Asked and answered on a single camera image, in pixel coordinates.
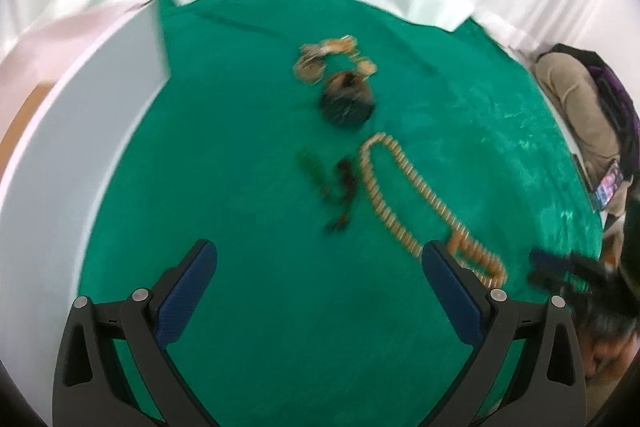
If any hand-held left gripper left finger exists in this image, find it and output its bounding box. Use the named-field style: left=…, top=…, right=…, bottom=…
left=52, top=239, right=221, bottom=427

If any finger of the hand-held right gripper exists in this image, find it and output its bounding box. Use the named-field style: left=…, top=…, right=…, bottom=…
left=526, top=271, right=576, bottom=300
left=529, top=248, right=583, bottom=272

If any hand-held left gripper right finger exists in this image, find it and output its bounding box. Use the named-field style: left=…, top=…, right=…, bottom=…
left=422, top=240, right=587, bottom=427

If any pearl bead necklace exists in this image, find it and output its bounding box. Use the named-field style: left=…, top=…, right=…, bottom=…
left=358, top=132, right=509, bottom=286

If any dark brown bead bracelet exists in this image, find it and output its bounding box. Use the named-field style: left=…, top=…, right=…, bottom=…
left=322, top=157, right=362, bottom=236

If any white storage box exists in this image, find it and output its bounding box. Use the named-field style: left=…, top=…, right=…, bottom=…
left=0, top=1, right=171, bottom=360

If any person's right hand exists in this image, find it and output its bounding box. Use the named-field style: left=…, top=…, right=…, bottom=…
left=584, top=334, right=632, bottom=380

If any green velvet cloth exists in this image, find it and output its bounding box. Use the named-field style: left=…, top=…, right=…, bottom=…
left=75, top=0, right=605, bottom=427

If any smartphone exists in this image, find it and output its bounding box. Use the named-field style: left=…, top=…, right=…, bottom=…
left=590, top=159, right=627, bottom=211

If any dark round watch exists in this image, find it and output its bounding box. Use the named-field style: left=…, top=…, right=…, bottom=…
left=318, top=72, right=377, bottom=130

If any gold charm bracelet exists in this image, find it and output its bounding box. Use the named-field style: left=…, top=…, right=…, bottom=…
left=292, top=35, right=379, bottom=86

